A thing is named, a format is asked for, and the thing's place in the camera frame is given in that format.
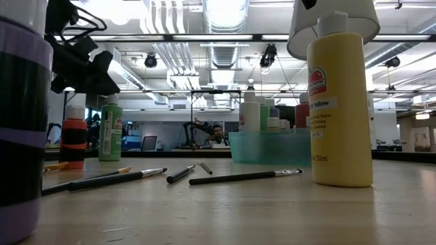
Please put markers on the background black frame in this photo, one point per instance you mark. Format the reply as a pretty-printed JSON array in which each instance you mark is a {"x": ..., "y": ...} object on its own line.
[{"x": 211, "y": 91}]

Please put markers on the large pink paint bottle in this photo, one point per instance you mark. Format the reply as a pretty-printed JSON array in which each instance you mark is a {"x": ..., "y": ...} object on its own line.
[{"x": 302, "y": 114}]

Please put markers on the grey background monitor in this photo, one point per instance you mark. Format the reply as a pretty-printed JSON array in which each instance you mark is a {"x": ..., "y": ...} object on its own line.
[{"x": 149, "y": 143}]

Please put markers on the person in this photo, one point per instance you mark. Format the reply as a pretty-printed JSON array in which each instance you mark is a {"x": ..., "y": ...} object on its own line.
[{"x": 218, "y": 136}]

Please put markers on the light green labelled paint bottle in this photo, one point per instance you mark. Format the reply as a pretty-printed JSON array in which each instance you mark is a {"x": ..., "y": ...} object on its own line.
[{"x": 110, "y": 136}]

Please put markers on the black background monitor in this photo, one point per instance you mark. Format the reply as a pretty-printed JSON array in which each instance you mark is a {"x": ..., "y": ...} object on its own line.
[{"x": 289, "y": 112}]

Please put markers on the white cylindrical appliance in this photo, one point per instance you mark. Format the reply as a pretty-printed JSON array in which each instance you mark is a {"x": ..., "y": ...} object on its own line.
[{"x": 375, "y": 119}]

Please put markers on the white shade chrome table lamp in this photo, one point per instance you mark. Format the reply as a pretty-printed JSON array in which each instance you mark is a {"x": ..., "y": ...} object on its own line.
[{"x": 369, "y": 17}]

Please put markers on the black hanging camera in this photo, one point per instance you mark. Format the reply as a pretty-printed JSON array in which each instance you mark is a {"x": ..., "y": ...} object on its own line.
[
  {"x": 150, "y": 61},
  {"x": 269, "y": 56},
  {"x": 392, "y": 62}
]

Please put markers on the large green paint bottle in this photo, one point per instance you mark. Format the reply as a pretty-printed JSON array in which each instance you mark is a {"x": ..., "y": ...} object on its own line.
[{"x": 265, "y": 117}]

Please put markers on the dark paintbrush with yellow end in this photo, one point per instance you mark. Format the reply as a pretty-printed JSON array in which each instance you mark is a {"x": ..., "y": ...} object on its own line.
[{"x": 56, "y": 189}]

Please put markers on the orange bristle paintbrush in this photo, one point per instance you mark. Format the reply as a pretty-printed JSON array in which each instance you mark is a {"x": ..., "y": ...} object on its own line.
[{"x": 204, "y": 167}]

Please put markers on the large white paint bottle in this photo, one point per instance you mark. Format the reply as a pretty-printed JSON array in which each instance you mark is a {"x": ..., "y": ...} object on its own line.
[{"x": 249, "y": 115}]

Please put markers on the green translucent plastic bin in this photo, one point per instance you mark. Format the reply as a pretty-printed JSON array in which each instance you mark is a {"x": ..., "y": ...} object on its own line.
[{"x": 269, "y": 149}]

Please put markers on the large purple paint bottle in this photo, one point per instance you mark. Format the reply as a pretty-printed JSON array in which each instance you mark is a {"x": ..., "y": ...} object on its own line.
[{"x": 274, "y": 110}]

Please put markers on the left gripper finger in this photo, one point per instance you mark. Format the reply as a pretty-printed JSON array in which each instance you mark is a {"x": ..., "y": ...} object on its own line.
[
  {"x": 102, "y": 61},
  {"x": 98, "y": 85}
]

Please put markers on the small red paint bottle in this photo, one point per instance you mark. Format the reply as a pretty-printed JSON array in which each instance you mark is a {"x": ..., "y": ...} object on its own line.
[{"x": 73, "y": 136}]

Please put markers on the black overhead crossbar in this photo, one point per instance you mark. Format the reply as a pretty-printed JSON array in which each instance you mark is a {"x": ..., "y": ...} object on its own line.
[{"x": 211, "y": 37}]

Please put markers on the silver ceiling duct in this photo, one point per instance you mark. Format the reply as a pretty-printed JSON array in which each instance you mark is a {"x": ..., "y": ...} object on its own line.
[{"x": 225, "y": 20}]

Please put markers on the large bright yellow paint bottle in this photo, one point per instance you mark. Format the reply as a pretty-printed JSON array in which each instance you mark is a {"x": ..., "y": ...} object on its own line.
[{"x": 340, "y": 136}]

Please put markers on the background black robot arm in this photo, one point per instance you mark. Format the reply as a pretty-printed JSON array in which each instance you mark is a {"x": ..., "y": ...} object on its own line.
[{"x": 190, "y": 131}]

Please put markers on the small purple paint bottle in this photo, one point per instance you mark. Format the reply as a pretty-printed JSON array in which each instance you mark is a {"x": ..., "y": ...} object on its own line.
[{"x": 24, "y": 102}]

